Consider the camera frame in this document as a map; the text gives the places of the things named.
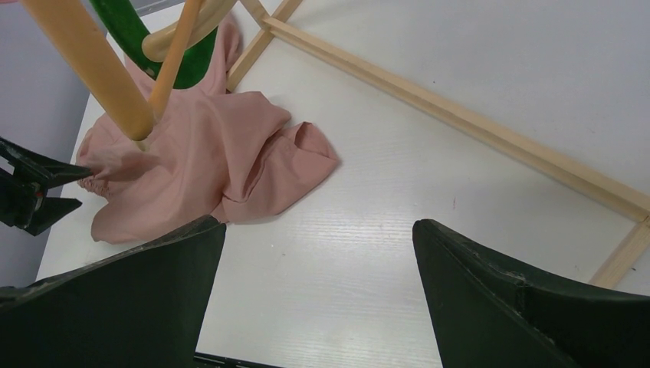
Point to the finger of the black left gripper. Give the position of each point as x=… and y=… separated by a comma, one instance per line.
x=31, y=167
x=25, y=205

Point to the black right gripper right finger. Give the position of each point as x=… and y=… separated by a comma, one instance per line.
x=491, y=310

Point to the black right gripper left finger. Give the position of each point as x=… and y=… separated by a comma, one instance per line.
x=143, y=307

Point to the pink shorts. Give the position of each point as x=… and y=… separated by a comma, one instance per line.
x=235, y=157

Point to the orange plastic hanger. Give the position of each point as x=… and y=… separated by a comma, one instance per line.
x=77, y=38

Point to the green plastic hanger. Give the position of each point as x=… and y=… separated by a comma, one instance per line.
x=148, y=50

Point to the wooden clothes rack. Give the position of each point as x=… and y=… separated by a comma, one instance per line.
x=611, y=193

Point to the black metal base frame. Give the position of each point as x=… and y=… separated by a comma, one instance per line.
x=208, y=360

